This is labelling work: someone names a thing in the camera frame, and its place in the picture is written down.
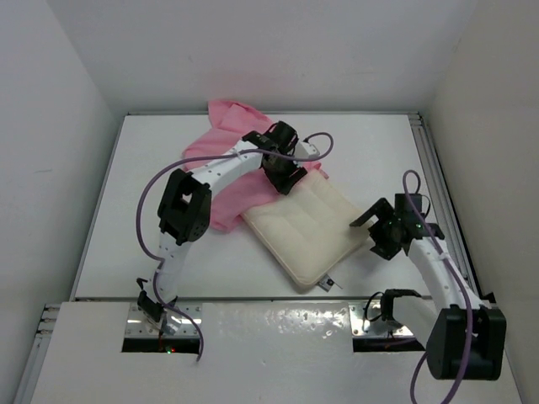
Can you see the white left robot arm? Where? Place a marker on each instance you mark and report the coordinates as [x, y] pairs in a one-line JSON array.
[[184, 211]]

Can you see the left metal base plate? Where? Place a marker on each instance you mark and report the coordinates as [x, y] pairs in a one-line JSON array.
[[171, 326]]

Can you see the cream pillow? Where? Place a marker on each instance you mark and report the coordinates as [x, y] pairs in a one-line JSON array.
[[309, 230]]

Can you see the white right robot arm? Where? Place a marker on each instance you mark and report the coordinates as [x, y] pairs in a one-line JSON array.
[[463, 337]]

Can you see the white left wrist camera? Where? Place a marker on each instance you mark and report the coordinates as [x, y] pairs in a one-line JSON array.
[[306, 152]]

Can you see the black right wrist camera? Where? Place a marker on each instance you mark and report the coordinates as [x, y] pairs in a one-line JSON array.
[[408, 207]]

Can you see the metal base plate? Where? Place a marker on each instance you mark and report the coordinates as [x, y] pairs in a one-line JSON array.
[[366, 326], [171, 326]]

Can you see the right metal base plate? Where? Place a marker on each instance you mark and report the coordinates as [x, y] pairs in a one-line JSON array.
[[366, 326]]

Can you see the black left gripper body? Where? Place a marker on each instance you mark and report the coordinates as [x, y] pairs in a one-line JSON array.
[[282, 173]]

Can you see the pink pillowcase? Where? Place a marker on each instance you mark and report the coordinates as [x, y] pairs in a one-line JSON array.
[[237, 183]]

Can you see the white front cover board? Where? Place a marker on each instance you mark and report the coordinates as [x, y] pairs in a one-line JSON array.
[[255, 352]]

